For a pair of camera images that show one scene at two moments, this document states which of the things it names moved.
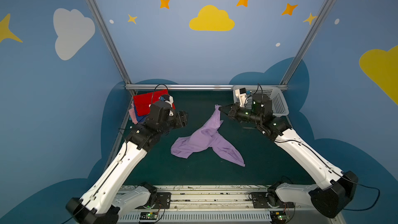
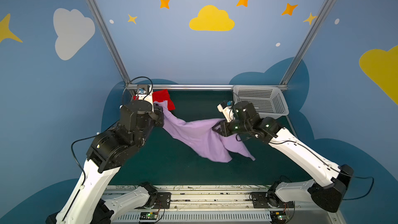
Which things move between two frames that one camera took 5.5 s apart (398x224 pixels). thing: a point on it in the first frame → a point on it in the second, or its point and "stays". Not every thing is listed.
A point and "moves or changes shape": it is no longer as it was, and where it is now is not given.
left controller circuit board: (148, 215) stays
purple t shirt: (207, 136) moves or changes shape
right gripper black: (233, 112) → (224, 127)
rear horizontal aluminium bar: (165, 87) stays
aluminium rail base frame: (219, 205) stays
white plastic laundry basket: (280, 107) stays
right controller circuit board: (278, 217) stays
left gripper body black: (180, 119) → (158, 112)
